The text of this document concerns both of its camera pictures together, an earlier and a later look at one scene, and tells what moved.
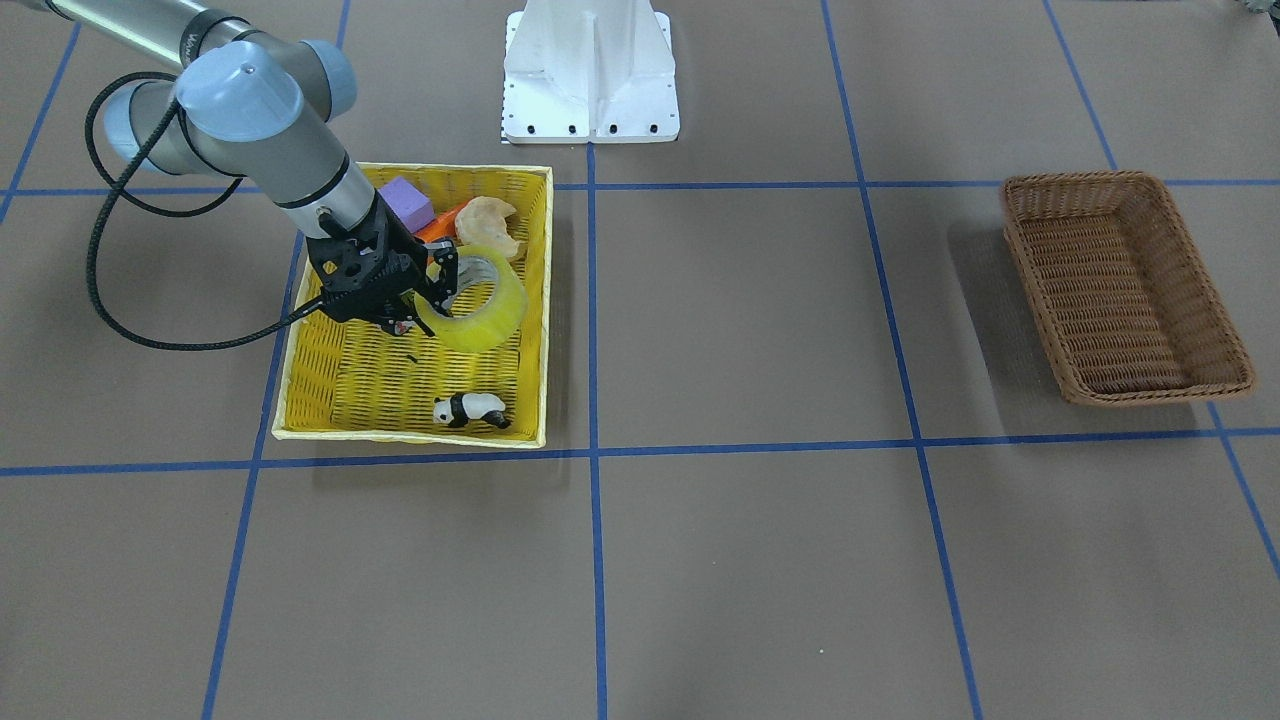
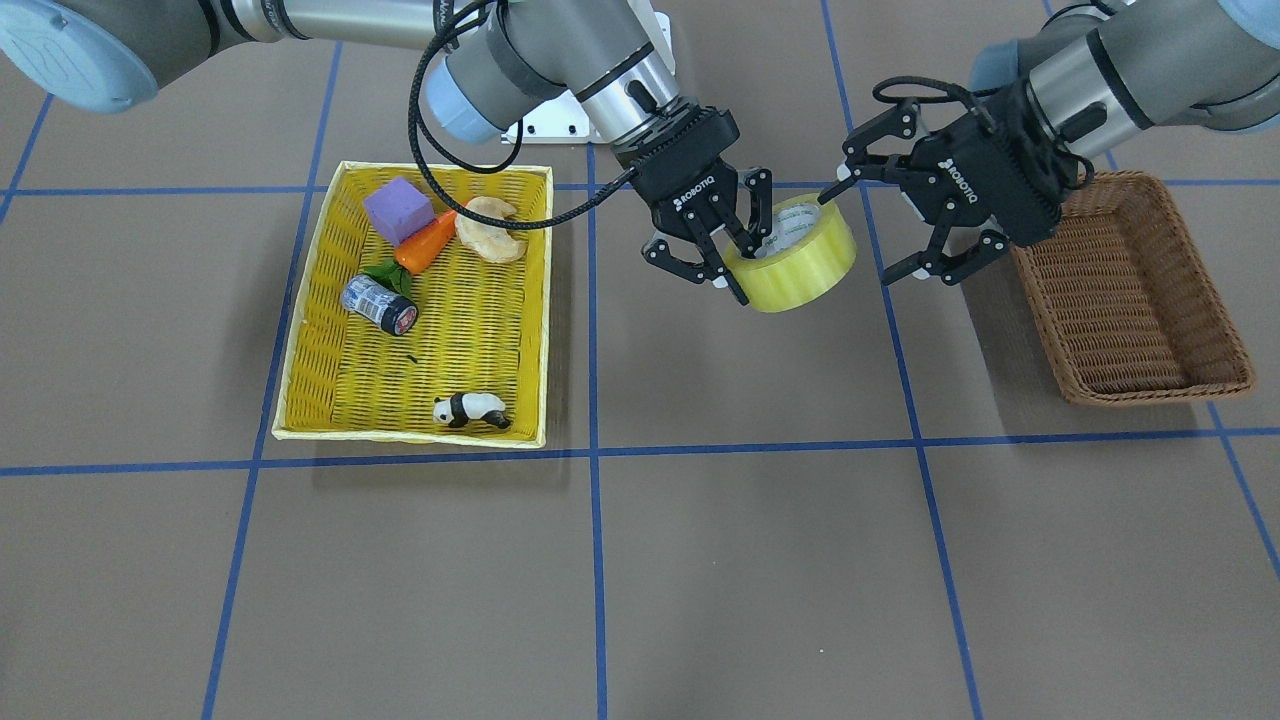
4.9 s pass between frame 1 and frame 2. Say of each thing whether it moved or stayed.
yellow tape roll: moved
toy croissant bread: stayed
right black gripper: moved
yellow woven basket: stayed
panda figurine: stayed
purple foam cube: stayed
